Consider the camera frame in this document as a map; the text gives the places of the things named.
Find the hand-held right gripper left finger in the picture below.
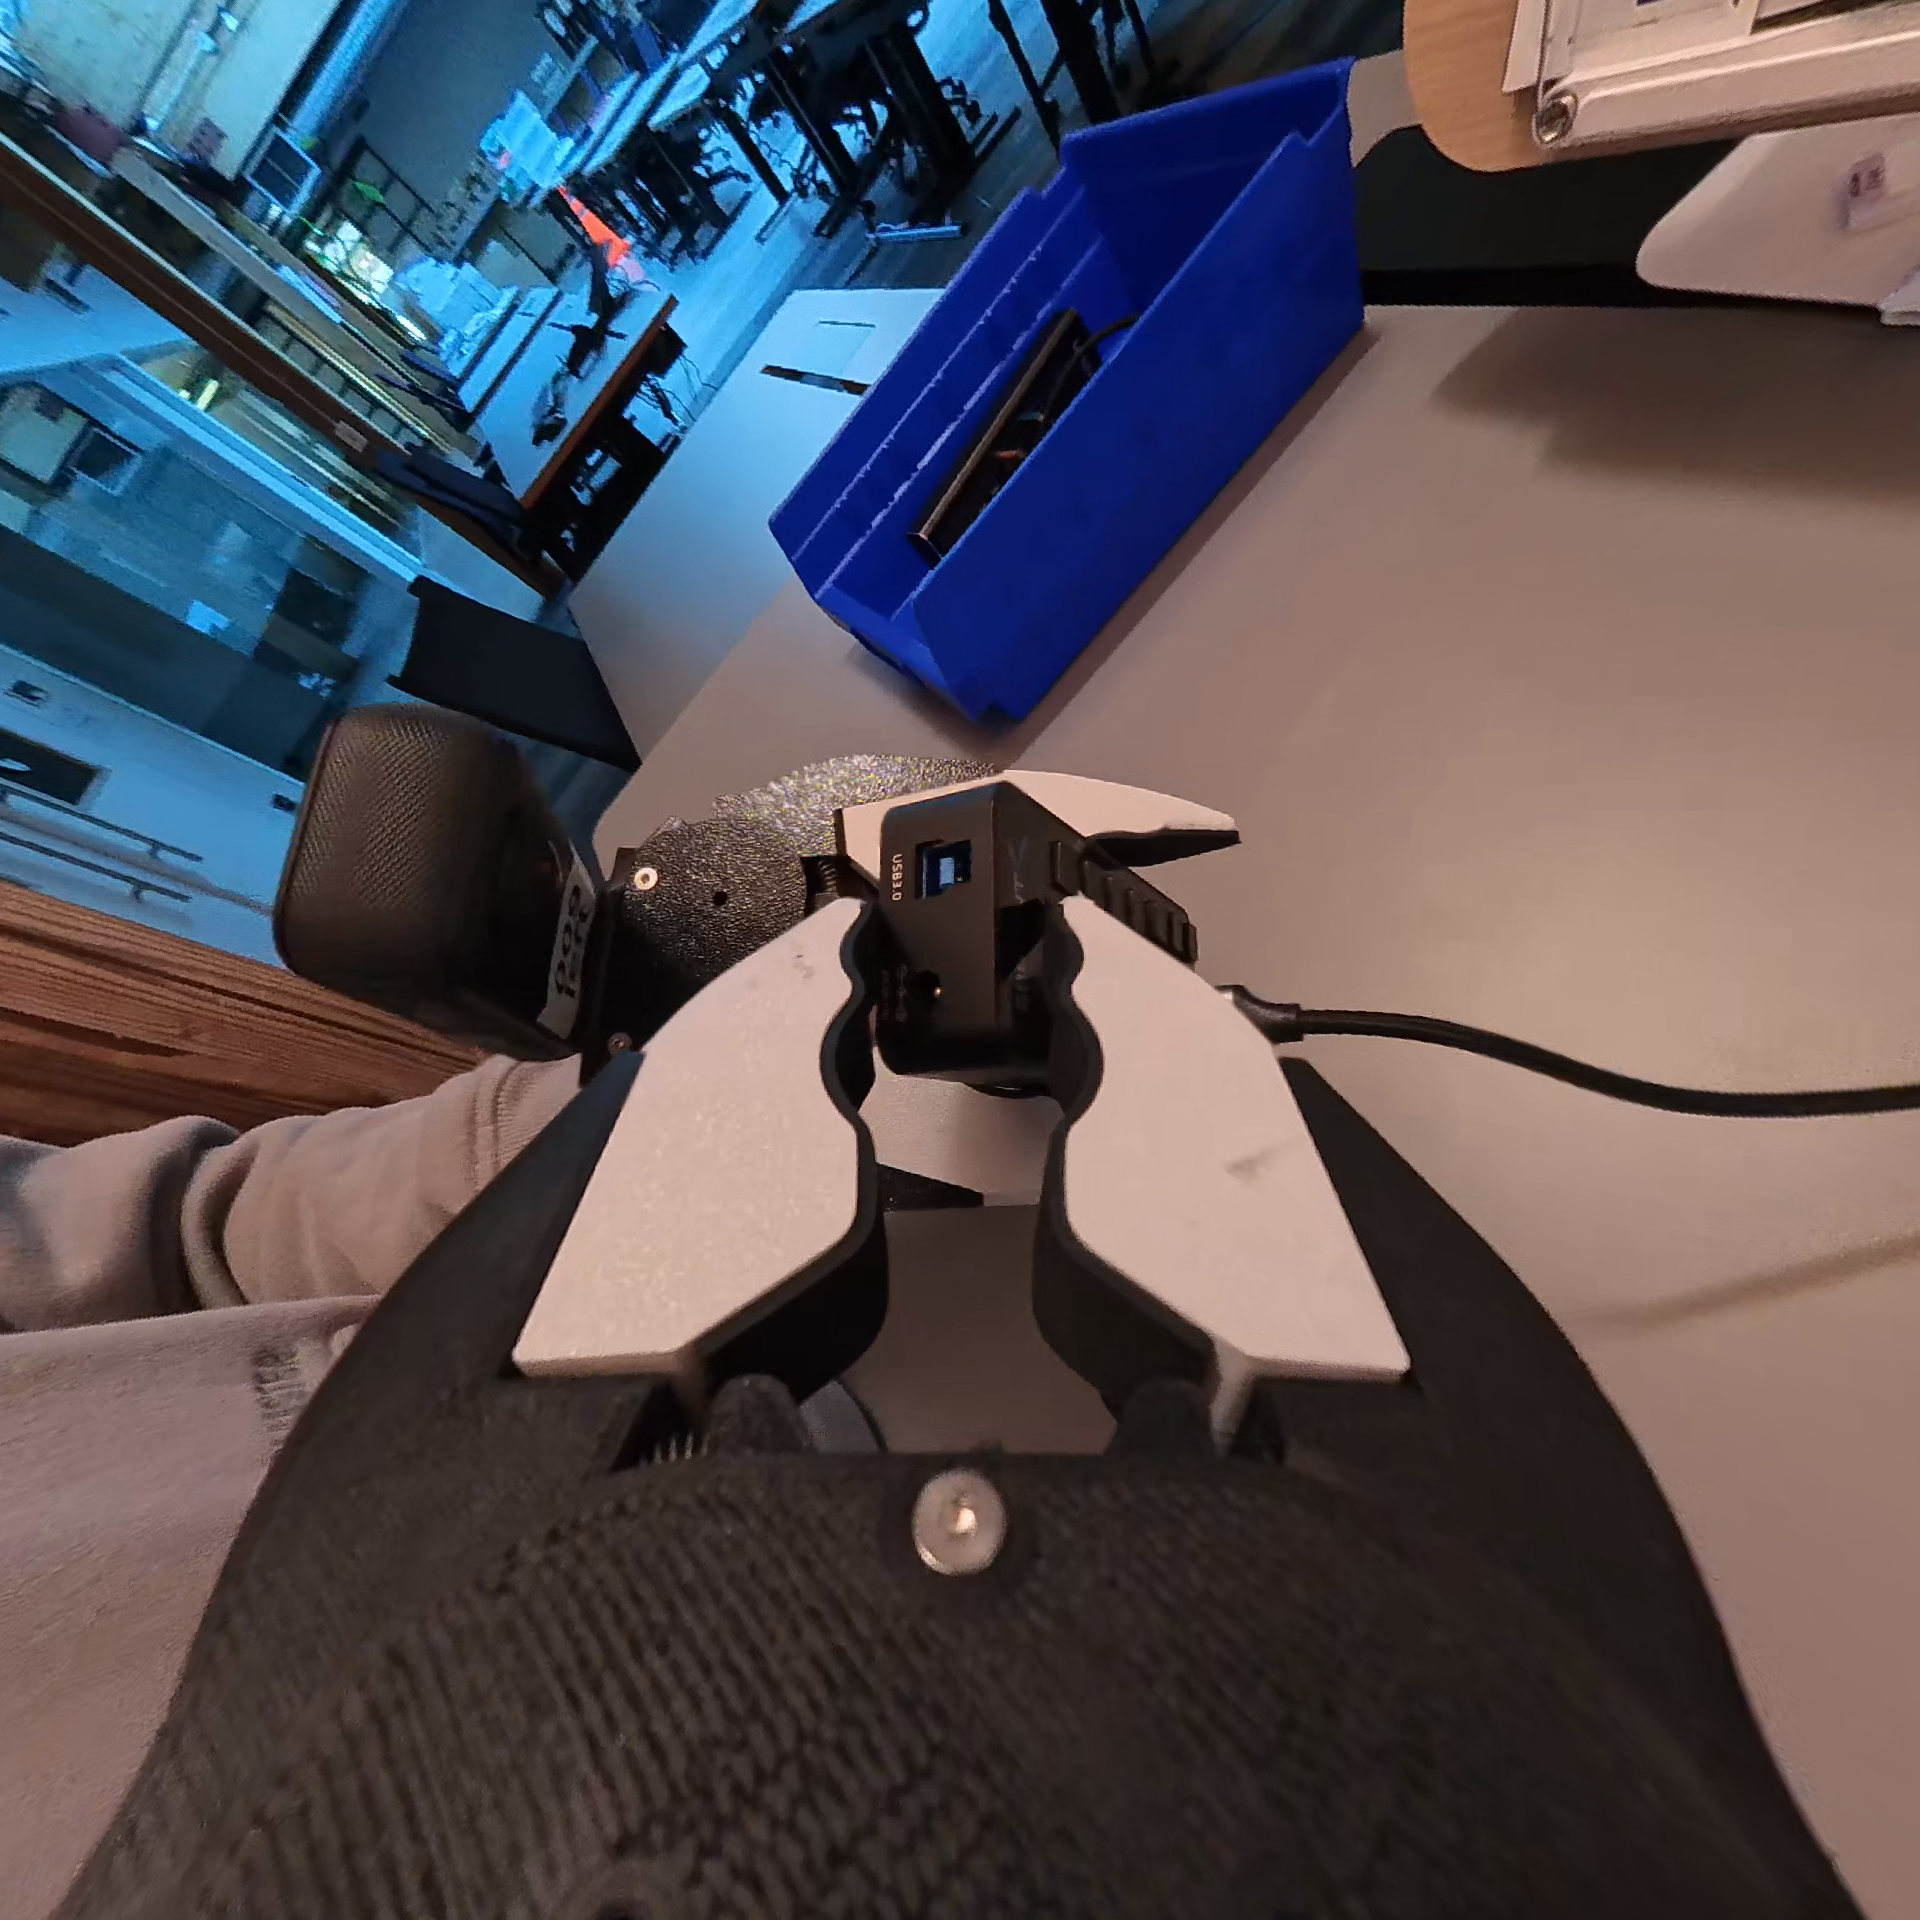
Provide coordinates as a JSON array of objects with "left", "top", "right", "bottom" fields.
[{"left": 511, "top": 896, "right": 891, "bottom": 1389}]

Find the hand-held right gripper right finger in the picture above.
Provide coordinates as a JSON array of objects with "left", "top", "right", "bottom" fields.
[{"left": 1034, "top": 888, "right": 1415, "bottom": 1463}]

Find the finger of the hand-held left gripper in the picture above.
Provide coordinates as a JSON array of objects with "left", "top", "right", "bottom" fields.
[{"left": 837, "top": 767, "right": 1239, "bottom": 973}]

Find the black usb hub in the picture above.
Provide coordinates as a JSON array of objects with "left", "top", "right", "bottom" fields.
[{"left": 869, "top": 796, "right": 1085, "bottom": 1088}]

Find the black usb cable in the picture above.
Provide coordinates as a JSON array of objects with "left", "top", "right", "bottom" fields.
[{"left": 1220, "top": 980, "right": 1920, "bottom": 1118}]

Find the person's left forearm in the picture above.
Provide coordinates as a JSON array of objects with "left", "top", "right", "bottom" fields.
[{"left": 0, "top": 1050, "right": 631, "bottom": 1336}]

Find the large blue plastic bin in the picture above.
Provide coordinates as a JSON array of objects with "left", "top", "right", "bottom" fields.
[{"left": 769, "top": 56, "right": 1367, "bottom": 725}]

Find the black bar-shaped device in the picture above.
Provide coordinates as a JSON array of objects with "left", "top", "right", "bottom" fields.
[{"left": 915, "top": 307, "right": 1100, "bottom": 558}]

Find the wood-edged work table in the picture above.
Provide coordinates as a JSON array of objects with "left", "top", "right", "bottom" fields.
[{"left": 511, "top": 292, "right": 686, "bottom": 594}]

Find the round wooden board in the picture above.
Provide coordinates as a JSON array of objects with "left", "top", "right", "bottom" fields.
[{"left": 1401, "top": 0, "right": 1653, "bottom": 172}]

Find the white plastic base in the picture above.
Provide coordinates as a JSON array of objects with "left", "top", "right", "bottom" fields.
[{"left": 1636, "top": 111, "right": 1920, "bottom": 312}]

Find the white metal frame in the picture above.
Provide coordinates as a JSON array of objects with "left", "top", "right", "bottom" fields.
[{"left": 1500, "top": 0, "right": 1920, "bottom": 152}]

